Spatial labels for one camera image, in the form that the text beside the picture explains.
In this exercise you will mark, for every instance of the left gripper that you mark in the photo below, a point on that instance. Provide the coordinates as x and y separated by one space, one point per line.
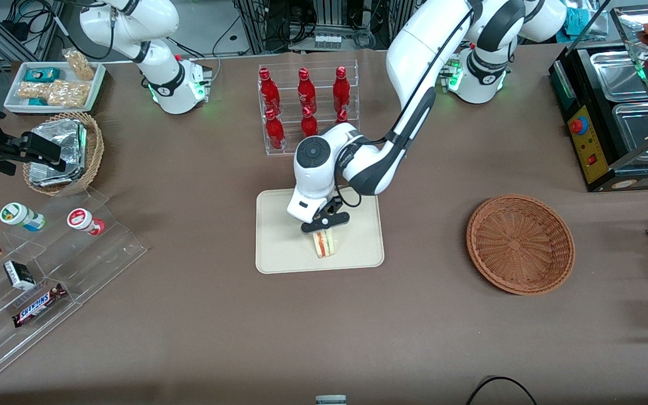
337 201

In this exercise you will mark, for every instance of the triangle sandwich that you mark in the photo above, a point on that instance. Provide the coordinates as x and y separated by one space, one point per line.
324 244

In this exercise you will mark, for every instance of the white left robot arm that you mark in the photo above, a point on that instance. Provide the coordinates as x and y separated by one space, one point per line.
419 45

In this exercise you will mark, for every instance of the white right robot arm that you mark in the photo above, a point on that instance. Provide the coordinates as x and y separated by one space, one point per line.
161 73

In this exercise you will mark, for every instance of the white snack tray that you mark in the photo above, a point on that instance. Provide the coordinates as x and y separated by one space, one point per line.
54 111

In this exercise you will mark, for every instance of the cream rectangular tray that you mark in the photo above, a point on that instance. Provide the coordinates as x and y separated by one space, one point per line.
279 247

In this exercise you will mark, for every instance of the wicker basket with foil containers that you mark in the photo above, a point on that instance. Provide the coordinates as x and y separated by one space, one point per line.
94 152

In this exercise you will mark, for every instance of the empty round wicker basket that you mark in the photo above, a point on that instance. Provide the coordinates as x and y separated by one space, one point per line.
521 244

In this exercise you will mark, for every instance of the aluminium foil food container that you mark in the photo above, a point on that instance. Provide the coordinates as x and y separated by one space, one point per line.
59 152

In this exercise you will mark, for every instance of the teal snack box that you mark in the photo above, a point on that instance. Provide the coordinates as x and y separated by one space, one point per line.
37 102
41 74

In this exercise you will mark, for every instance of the green lid yogurt bottle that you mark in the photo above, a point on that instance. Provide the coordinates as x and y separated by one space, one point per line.
19 216

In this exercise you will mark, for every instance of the clear bag of crackers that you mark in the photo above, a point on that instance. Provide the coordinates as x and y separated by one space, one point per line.
32 89
68 93

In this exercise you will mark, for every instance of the clear acrylic bottle rack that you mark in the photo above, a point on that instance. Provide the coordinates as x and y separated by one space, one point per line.
290 143

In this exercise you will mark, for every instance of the red lid yogurt bottle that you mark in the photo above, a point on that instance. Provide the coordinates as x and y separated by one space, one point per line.
83 220

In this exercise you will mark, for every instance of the red drink bottle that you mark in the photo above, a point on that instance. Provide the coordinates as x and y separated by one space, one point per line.
309 124
305 91
268 91
274 130
341 89
342 117

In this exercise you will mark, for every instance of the clear bag of peanuts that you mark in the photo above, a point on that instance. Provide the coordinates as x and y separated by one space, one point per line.
80 65

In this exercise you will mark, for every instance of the small black carton box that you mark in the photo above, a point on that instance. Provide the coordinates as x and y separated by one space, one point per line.
19 275

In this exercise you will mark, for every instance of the clear acrylic stepped display stand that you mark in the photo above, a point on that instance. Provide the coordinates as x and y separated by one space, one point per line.
104 253

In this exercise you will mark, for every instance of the Snickers chocolate bar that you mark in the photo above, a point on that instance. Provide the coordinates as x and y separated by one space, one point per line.
39 305

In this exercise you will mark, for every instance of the white power strip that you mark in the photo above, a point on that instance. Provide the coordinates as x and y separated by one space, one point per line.
328 40

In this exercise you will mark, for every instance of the black food warmer cabinet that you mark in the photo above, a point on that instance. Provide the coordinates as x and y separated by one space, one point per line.
583 149

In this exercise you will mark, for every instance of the red emergency stop button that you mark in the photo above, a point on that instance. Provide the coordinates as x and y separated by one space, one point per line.
578 125

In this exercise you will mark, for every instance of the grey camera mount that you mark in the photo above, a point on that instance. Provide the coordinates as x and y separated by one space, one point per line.
331 400

